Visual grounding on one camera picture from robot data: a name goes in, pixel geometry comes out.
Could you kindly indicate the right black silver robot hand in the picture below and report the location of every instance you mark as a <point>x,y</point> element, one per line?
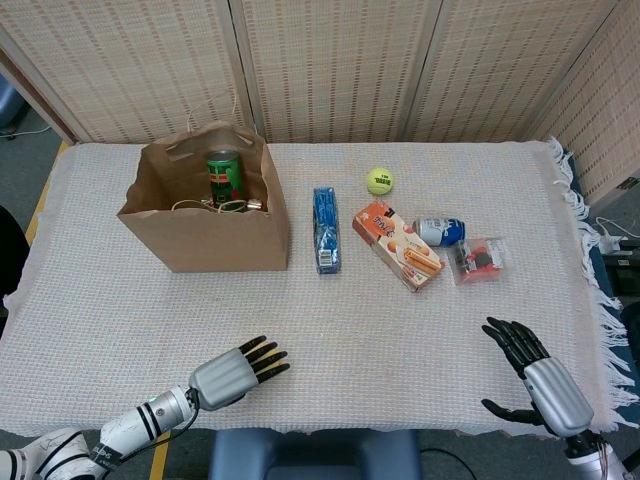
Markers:
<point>557,395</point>

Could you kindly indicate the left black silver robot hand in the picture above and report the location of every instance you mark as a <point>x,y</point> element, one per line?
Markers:
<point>222,380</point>

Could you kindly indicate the green chips can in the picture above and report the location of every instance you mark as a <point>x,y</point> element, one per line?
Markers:
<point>224,177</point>

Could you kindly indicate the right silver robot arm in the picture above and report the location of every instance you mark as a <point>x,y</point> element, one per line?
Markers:
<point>595,462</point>

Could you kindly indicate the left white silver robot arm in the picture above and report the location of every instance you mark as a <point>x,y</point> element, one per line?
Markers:
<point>130,425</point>

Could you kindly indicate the brown paper bag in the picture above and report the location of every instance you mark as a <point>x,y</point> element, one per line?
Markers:
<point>225,245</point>

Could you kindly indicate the clear bag of red parts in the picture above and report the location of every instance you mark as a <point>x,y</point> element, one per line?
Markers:
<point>477,262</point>

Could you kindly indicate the blue padded seat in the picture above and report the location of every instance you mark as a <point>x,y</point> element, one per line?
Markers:
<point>310,455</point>

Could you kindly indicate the black equipment case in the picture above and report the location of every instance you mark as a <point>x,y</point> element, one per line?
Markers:
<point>622,275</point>

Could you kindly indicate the white woven tablecloth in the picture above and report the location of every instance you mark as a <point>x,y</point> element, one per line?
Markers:
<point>350,325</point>

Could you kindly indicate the white power strip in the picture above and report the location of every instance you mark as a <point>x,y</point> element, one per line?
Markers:
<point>612,242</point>

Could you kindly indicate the blue biscuit box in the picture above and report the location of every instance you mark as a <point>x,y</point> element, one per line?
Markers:
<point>327,232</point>

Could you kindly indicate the blue white drink can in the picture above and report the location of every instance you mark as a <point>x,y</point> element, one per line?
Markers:
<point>440,231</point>

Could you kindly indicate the orange cream snack box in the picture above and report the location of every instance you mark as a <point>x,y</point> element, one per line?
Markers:
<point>397,245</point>

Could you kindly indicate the black rounded object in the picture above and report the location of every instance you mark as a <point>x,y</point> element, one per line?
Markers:
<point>11,250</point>

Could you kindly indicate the yellow tennis ball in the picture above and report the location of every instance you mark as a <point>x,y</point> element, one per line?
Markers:
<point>381,181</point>

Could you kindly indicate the woven bamboo folding screen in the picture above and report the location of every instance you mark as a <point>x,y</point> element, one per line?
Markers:
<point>340,70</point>

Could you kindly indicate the blue office chair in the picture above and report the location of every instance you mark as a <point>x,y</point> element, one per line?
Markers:
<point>9,105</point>

